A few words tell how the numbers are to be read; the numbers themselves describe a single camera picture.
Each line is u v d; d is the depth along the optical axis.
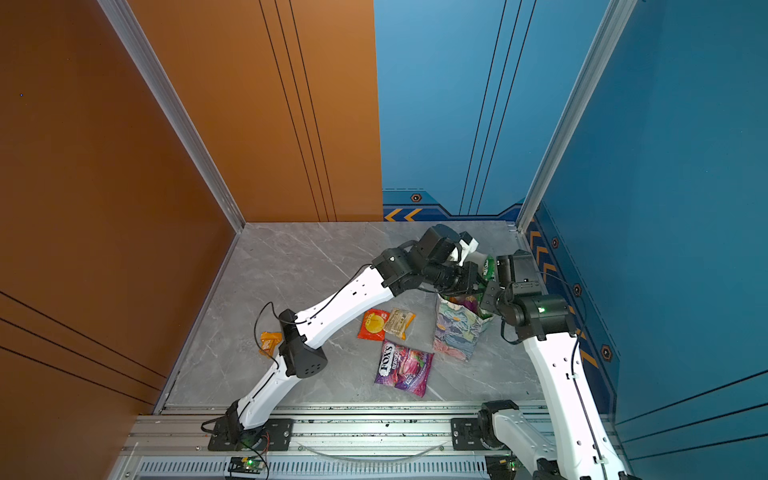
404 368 0.82
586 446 0.37
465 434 0.73
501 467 0.70
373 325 0.89
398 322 0.91
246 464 0.71
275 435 0.74
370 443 0.72
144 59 0.76
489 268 0.69
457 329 0.73
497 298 0.62
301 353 0.50
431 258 0.56
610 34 0.72
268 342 0.87
